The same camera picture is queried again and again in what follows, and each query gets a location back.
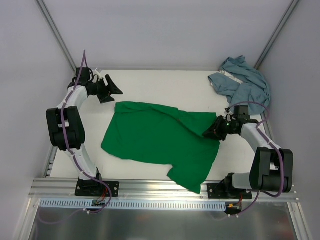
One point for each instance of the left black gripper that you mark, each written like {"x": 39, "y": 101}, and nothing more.
{"x": 102, "y": 87}

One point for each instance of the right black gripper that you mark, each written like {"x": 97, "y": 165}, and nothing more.
{"x": 219, "y": 127}

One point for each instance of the green t shirt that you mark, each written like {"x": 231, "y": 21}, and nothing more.
{"x": 164, "y": 135}

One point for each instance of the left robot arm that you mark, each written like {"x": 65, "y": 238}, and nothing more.
{"x": 67, "y": 132}

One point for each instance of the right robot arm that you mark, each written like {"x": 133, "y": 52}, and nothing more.
{"x": 271, "y": 172}

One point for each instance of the blue grey t shirt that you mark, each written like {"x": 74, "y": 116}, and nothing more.
{"x": 241, "y": 83}

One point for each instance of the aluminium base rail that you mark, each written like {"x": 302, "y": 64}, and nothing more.
{"x": 128, "y": 189}

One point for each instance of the left aluminium frame post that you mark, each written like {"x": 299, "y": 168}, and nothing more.
{"x": 56, "y": 33}

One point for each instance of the aluminium frame post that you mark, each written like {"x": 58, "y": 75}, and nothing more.
{"x": 56, "y": 33}
{"x": 277, "y": 32}

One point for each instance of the white slotted cable duct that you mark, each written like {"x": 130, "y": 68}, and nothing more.
{"x": 129, "y": 204}

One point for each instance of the right aluminium frame post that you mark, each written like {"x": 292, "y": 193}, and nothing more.
{"x": 277, "y": 32}

